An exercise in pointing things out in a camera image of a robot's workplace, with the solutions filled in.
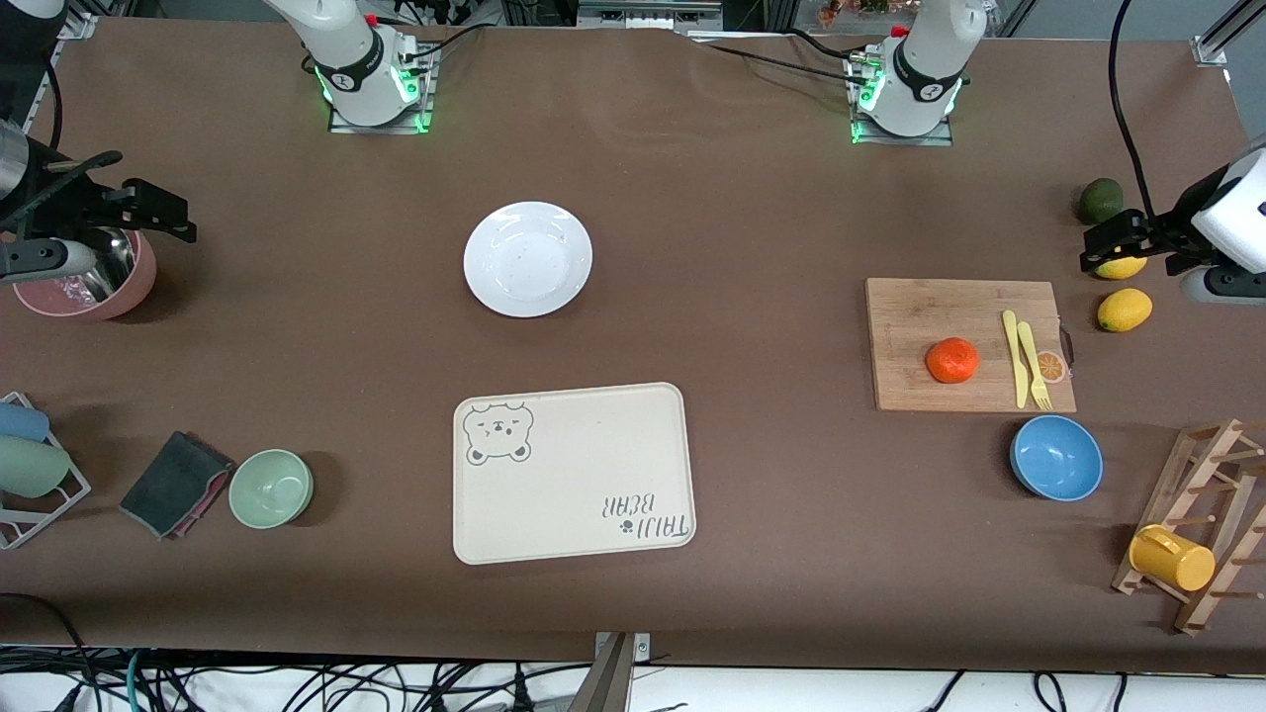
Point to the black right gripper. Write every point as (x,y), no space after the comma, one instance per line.
(47,198)

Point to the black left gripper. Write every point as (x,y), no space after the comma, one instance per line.
(1179,226)

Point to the orange mandarin fruit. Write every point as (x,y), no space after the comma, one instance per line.
(952,361)

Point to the white round plate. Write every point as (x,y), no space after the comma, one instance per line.
(527,259)

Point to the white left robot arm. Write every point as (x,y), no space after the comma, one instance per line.
(925,69)

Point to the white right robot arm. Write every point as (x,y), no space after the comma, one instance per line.
(346,59)

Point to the yellow lemon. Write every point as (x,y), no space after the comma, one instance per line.
(1123,269)
(1125,310)

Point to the green avocado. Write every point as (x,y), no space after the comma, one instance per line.
(1100,202)

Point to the metal scoop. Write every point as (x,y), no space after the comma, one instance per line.
(117,262)

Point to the pink bowl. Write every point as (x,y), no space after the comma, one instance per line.
(129,287)

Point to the yellow plastic fork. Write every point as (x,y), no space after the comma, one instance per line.
(1031,354)

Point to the toy orange slice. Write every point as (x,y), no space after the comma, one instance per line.
(1052,369)

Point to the yellow plastic knife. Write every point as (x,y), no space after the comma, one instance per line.
(1020,381)

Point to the wooden cutting board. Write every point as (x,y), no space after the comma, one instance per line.
(910,326)

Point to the blue bowl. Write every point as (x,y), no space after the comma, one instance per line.
(1056,458)

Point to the blue cup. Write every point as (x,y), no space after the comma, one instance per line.
(20,423)

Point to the dark grey folded cloth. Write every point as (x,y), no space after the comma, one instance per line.
(173,485)

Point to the wooden mug rack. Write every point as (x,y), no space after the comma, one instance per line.
(1171,514)

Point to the pale green cup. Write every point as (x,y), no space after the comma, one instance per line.
(30,467)

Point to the pale green bowl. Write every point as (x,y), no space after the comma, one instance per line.
(271,489)

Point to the yellow mug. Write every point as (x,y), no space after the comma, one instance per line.
(1177,562)

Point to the cream bear print tray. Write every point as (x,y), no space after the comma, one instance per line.
(574,465)

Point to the grey metal equipment box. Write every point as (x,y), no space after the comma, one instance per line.
(643,12)

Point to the aluminium frame rail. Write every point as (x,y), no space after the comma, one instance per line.
(79,27)

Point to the aluminium frame corner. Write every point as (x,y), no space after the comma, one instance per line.
(1212,49)

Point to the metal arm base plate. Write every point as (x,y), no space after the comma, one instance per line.
(381,129)
(905,140)

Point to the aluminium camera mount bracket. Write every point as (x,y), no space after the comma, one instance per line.
(613,682)

